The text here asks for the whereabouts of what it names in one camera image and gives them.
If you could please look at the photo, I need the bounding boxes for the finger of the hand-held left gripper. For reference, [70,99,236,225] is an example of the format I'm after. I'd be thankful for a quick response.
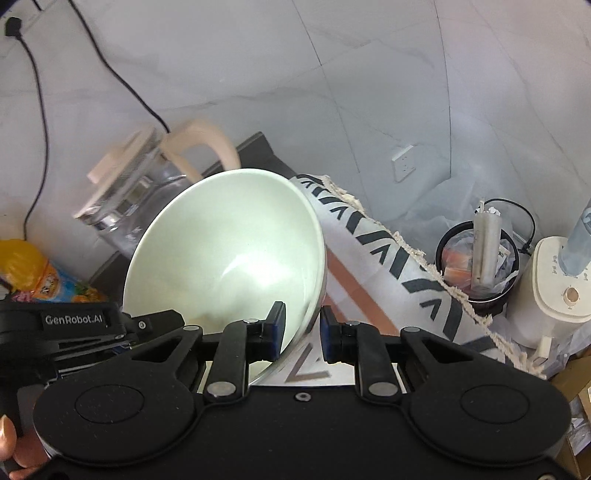
[119,310,185,344]

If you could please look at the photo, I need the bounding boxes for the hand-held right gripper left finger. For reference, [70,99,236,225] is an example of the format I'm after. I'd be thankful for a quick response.
[131,301,287,398]

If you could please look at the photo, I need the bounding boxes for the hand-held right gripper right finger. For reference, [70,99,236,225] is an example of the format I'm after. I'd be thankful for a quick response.
[320,305,491,398]

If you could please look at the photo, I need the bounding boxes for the white bowl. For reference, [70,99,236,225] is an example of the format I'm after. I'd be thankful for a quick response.
[122,168,328,386]

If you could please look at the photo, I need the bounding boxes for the person's left hand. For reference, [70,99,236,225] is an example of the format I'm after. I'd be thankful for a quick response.
[0,413,51,480]

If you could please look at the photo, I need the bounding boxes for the orange juice bottle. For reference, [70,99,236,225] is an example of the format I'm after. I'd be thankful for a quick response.
[0,239,109,305]

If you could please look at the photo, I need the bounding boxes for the patterned table mat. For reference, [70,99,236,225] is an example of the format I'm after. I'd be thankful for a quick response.
[252,173,550,386]

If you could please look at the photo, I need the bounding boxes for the orange wrapper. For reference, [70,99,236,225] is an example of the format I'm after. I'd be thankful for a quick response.
[441,247,474,289]

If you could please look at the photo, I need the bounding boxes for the black trash bin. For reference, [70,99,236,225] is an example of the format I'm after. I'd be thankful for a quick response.
[435,220,522,317]

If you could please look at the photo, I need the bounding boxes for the translucent plastic sheet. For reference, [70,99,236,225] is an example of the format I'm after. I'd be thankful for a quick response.
[383,178,490,241]

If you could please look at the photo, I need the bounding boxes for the grey cylindrical tube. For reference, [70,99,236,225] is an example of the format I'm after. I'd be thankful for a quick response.
[471,198,503,292]

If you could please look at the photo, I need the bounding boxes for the white floor appliance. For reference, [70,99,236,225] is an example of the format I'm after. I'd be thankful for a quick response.
[505,235,591,361]

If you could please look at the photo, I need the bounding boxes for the cardboard box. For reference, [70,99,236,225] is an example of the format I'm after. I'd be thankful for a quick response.
[551,355,591,476]

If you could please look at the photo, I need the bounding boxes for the translucent bluish bottle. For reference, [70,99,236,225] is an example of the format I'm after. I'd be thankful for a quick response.
[560,198,591,278]

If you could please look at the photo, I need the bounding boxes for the glass kettle with beige handle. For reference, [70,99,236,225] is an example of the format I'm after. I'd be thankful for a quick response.
[74,119,241,259]

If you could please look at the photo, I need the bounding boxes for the white wall socket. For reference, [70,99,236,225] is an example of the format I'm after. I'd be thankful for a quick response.
[390,144,419,183]

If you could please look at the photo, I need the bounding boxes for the black power cable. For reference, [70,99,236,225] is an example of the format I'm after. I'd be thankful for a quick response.
[74,0,171,134]
[14,34,51,243]

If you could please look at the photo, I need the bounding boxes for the thin black cable loop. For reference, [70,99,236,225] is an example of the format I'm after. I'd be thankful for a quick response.
[485,198,537,254]

